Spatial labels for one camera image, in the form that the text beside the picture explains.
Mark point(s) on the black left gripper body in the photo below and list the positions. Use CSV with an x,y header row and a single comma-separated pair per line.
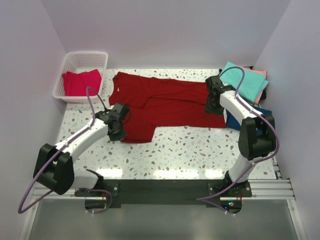
x,y
114,136

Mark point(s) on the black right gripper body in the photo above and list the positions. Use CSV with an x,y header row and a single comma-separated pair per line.
x,y
212,107

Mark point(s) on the dark red t-shirt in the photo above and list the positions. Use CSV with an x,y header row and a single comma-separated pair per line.
x,y
155,102

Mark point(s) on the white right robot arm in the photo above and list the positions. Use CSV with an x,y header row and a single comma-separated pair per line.
x,y
257,138

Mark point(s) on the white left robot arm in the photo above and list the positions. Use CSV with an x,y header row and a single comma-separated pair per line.
x,y
54,167

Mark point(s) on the navy blue folded t-shirt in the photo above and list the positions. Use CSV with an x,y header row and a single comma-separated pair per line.
x,y
232,123

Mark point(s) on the teal folded t-shirt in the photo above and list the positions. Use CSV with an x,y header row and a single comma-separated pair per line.
x,y
247,81

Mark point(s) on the magenta t-shirt in basket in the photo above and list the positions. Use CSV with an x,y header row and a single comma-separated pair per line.
x,y
75,84

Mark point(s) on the pink folded t-shirt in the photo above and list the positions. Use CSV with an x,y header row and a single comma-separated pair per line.
x,y
253,87

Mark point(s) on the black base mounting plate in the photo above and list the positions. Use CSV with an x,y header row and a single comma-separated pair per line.
x,y
119,192

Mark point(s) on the white plastic laundry basket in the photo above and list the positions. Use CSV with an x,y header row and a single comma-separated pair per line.
x,y
78,62

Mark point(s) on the aluminium frame rail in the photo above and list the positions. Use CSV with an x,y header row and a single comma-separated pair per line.
x,y
262,189

